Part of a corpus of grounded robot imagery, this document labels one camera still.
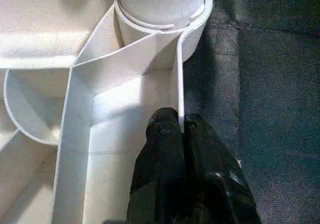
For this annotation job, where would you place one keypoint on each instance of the white plastic table top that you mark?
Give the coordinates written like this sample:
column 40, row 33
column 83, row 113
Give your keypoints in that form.
column 115, row 83

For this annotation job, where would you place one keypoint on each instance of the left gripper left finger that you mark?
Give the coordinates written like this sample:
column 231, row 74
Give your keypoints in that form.
column 160, row 174

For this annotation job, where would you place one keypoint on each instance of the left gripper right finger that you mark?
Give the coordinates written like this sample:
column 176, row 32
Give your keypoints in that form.
column 215, row 184

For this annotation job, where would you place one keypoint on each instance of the black work mat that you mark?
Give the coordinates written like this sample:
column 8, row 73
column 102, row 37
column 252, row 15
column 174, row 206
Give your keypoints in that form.
column 270, row 108

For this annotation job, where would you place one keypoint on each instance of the white plastic table leg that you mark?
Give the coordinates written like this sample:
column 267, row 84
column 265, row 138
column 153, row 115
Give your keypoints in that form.
column 160, row 3

